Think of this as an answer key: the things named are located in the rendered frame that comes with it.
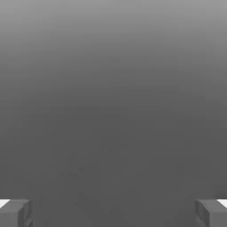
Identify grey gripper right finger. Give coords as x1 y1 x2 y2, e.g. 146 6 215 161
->
194 199 227 227

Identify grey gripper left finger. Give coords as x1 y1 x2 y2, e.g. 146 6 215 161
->
0 199 34 227

